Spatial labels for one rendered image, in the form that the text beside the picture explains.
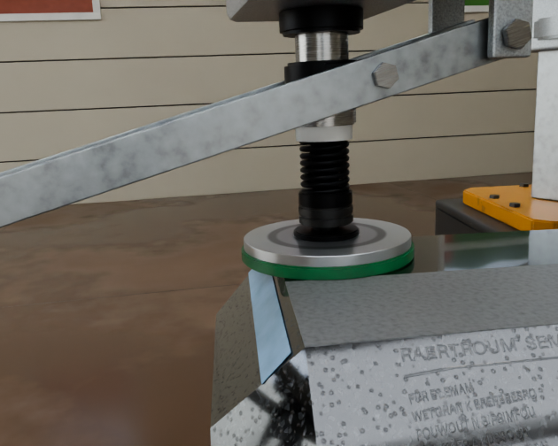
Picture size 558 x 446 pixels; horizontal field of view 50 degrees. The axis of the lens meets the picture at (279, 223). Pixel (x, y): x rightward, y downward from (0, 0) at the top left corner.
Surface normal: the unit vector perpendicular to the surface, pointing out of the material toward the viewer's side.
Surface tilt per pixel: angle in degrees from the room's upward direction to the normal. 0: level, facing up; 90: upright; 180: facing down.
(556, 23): 90
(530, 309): 0
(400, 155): 90
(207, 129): 90
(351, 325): 0
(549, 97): 90
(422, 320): 0
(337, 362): 45
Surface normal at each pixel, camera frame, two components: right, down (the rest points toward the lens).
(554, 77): -0.83, 0.15
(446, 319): -0.04, -0.98
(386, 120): 0.18, 0.20
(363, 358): 0.06, -0.55
